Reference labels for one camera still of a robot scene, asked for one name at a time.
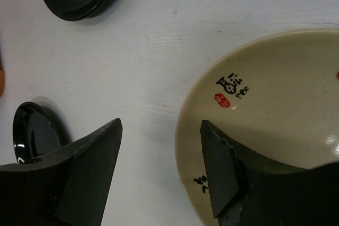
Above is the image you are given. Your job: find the orange plastic bin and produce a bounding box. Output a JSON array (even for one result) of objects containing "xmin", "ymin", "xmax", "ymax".
[{"xmin": 0, "ymin": 66, "xmax": 5, "ymax": 96}]

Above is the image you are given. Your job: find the beige plate with calligraphy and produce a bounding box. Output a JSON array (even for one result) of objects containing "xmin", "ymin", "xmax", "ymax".
[{"xmin": 175, "ymin": 29, "xmax": 338, "ymax": 221}]

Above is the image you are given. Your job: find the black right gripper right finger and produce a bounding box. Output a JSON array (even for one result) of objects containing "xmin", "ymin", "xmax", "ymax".
[{"xmin": 200, "ymin": 120, "xmax": 338, "ymax": 225}]

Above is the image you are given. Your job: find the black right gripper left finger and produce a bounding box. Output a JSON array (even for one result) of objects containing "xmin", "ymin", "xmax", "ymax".
[{"xmin": 1, "ymin": 119, "xmax": 122, "ymax": 225}]

